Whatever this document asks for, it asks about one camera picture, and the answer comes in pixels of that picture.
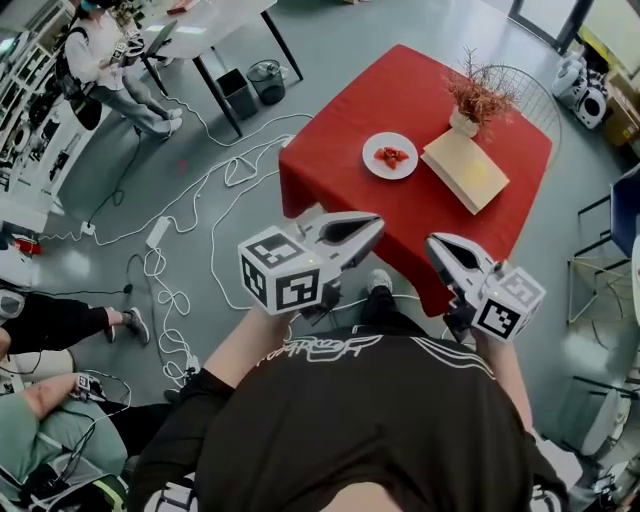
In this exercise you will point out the table with red cloth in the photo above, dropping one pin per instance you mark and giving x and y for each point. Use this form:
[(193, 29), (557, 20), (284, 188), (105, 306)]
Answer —
[(360, 100)]

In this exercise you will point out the dried red plant white vase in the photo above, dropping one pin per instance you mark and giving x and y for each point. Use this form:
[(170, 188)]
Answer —
[(462, 122)]

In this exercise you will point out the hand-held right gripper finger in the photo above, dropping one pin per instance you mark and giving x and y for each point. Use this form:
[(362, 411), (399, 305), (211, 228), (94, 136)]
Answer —
[(475, 252), (442, 272)]

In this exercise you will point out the white plug adapter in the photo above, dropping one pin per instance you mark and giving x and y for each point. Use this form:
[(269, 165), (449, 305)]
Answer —
[(87, 228)]

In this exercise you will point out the red strawberry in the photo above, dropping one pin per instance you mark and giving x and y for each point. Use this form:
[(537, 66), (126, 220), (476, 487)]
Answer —
[(392, 163), (390, 151), (402, 155), (380, 154)]

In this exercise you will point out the white chair black frame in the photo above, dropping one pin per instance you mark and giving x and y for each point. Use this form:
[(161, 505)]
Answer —
[(597, 415)]

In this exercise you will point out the black square bin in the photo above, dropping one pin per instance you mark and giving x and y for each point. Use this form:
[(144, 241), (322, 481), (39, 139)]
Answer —
[(237, 95)]

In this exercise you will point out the blue chair black frame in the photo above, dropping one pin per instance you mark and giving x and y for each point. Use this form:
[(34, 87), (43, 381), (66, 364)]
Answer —
[(627, 215)]

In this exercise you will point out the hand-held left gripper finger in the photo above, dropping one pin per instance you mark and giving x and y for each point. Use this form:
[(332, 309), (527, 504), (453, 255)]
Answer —
[(350, 217), (367, 245)]

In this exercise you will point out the brown cardboard box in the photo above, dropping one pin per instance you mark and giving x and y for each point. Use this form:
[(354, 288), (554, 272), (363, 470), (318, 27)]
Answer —
[(622, 115)]

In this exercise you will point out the person's left forearm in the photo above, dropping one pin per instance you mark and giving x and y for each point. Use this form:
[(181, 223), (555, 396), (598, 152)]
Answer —
[(245, 350)]

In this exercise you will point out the person's grey shoe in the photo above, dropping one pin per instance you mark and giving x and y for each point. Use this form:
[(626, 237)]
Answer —
[(380, 281)]

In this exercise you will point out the white round plate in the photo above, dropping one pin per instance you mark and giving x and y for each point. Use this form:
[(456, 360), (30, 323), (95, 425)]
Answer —
[(390, 172)]

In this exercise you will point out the white table with black legs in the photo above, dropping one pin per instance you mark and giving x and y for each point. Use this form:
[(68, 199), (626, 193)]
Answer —
[(220, 22)]

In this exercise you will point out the black mesh waste basket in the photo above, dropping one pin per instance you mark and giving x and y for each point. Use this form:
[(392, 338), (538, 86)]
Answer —
[(267, 85)]

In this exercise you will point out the person's right forearm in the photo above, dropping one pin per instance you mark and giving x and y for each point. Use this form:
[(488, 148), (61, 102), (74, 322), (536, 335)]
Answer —
[(500, 370)]

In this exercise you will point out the small red object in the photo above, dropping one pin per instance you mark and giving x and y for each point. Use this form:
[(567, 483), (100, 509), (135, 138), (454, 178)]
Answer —
[(27, 246)]

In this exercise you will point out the grey laptop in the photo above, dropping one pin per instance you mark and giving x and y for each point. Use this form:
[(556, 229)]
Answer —
[(161, 37)]

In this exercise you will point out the white black round device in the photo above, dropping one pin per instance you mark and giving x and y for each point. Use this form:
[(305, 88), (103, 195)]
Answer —
[(591, 107), (567, 80)]

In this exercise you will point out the white power strip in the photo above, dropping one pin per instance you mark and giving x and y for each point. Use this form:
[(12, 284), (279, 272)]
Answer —
[(192, 364), (158, 231)]

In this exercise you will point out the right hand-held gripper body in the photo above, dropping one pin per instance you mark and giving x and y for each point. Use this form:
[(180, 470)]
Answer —
[(510, 305)]

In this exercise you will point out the white round side table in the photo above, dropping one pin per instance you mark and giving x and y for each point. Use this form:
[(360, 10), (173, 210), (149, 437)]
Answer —
[(636, 280)]

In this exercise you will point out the person's black trousers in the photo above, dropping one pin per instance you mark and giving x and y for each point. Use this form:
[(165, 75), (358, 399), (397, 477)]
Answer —
[(390, 315)]

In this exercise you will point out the person's black printed t-shirt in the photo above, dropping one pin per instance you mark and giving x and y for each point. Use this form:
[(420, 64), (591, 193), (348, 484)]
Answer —
[(360, 425)]

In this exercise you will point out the beige hardcover book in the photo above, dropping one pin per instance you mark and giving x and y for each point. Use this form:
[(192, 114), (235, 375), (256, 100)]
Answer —
[(465, 175)]

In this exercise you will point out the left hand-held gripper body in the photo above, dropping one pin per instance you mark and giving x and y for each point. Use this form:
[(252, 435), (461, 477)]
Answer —
[(280, 270)]

